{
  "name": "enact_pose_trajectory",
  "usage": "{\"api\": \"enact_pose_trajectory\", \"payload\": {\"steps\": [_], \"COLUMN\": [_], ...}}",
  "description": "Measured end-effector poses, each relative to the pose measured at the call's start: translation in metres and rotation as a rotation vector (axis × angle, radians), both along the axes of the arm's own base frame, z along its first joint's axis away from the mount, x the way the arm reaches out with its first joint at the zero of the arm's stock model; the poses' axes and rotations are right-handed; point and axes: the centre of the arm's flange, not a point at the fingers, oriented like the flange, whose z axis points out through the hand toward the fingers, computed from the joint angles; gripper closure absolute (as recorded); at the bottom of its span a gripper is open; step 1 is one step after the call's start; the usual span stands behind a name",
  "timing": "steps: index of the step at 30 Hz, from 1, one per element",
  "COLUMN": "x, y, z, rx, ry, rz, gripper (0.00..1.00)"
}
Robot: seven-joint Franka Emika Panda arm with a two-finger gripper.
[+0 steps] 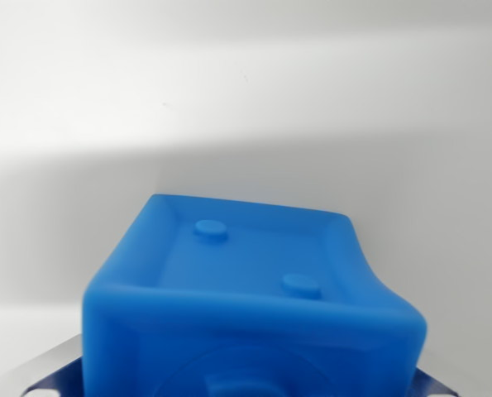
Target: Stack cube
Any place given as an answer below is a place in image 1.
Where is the black-tipped silver gripper left finger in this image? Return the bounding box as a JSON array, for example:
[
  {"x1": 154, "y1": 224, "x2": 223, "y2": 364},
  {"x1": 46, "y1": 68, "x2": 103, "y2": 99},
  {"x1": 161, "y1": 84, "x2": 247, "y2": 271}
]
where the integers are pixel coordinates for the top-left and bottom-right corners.
[{"x1": 19, "y1": 332, "x2": 86, "y2": 397}]

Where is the blue soft cube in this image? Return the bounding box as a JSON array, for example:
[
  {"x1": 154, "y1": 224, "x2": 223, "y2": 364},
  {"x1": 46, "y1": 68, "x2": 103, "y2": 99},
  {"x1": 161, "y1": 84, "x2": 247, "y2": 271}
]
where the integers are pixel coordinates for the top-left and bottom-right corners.
[{"x1": 82, "y1": 193, "x2": 429, "y2": 397}]

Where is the black-tipped silver gripper right finger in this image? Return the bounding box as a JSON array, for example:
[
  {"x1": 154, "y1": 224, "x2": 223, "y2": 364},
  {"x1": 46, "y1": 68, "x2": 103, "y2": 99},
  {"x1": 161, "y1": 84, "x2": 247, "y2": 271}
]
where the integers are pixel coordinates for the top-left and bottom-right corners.
[{"x1": 412, "y1": 356, "x2": 464, "y2": 397}]

